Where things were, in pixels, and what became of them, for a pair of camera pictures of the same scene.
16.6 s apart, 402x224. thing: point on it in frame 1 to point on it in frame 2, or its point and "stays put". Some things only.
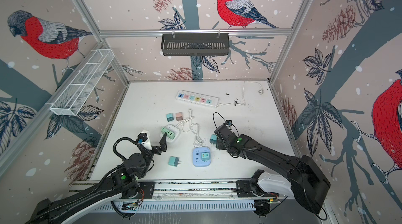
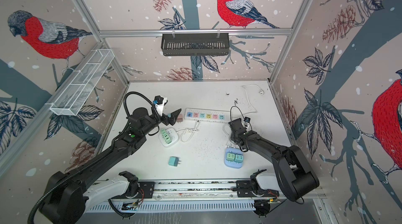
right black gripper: x=219 y=143 to x=233 y=135
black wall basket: x=195 y=44 stays put
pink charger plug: x=179 y=116 stays put
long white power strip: x=198 y=98 to x=207 y=115
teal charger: x=213 y=139 to x=238 y=158
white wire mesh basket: x=77 y=89 stays put
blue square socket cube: x=197 y=161 to x=233 y=164
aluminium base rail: x=183 y=191 stays put
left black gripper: x=163 y=147 to x=172 y=118
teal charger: x=174 y=161 stays put
